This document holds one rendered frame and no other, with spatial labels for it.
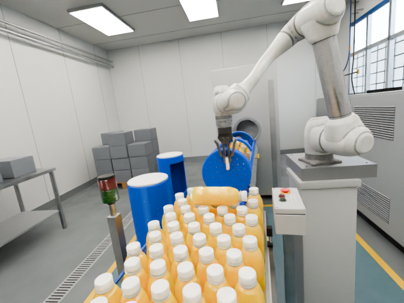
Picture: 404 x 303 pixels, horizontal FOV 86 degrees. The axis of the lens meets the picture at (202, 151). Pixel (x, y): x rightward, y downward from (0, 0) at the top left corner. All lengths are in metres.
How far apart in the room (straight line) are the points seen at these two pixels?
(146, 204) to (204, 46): 5.40
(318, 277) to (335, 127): 0.94
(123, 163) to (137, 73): 2.97
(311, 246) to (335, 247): 0.14
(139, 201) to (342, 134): 1.21
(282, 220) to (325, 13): 0.85
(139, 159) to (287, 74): 4.29
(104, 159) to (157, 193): 3.62
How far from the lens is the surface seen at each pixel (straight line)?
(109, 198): 0.89
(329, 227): 1.53
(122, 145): 4.74
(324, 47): 1.22
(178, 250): 0.64
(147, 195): 1.46
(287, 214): 0.83
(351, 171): 1.46
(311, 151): 1.44
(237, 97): 0.94
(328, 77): 1.23
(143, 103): 6.68
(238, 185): 1.26
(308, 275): 1.68
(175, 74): 6.43
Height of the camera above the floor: 1.46
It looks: 11 degrees down
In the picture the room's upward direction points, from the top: 6 degrees counter-clockwise
